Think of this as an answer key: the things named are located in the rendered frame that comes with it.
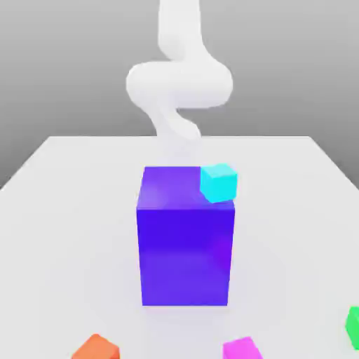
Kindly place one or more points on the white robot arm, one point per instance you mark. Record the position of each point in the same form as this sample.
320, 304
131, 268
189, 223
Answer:
179, 81

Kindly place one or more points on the small cyan cube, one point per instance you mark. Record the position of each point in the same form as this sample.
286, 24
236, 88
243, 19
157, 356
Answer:
218, 183

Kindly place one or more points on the small magenta cube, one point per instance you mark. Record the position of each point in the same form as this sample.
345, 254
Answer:
241, 350

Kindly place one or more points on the small orange cube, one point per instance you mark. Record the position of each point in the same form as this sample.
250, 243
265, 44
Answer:
96, 349

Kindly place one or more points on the small green cube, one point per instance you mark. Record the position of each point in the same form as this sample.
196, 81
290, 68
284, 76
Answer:
353, 326

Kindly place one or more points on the large purple box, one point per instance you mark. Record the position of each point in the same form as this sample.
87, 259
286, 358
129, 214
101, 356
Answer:
183, 252

